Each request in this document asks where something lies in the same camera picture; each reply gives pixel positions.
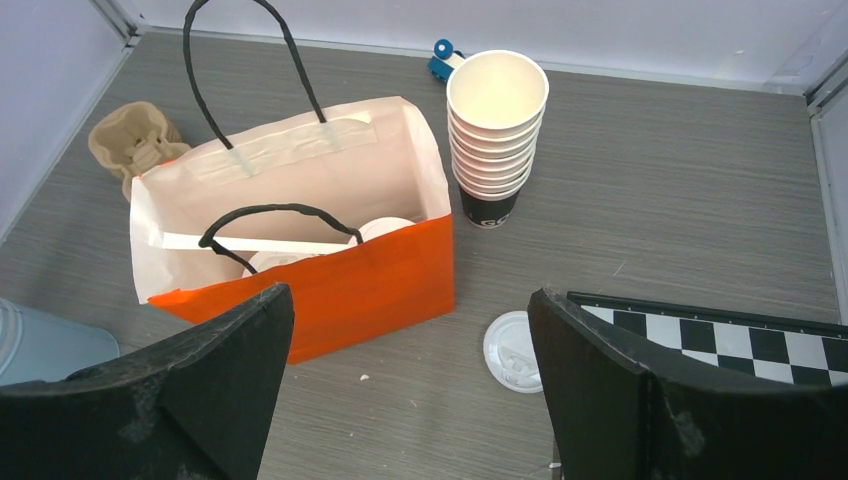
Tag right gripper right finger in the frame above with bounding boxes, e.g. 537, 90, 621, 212
527, 288, 847, 479

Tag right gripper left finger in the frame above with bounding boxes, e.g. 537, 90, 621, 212
1, 283, 295, 479

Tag orange paper bag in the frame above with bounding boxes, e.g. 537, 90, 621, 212
129, 0, 457, 367

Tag white plastic cup lid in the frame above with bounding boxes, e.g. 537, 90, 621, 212
359, 217, 414, 241

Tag black white checkerboard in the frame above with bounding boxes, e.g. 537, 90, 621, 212
567, 292, 847, 386

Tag blue plastic cup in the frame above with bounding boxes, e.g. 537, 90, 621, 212
1, 299, 120, 386

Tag cardboard cup carrier tray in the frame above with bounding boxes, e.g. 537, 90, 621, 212
88, 101, 191, 201

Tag stack of white paper cups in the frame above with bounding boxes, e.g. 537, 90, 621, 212
446, 50, 550, 229

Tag red blue toy car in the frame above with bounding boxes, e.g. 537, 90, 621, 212
427, 38, 466, 83

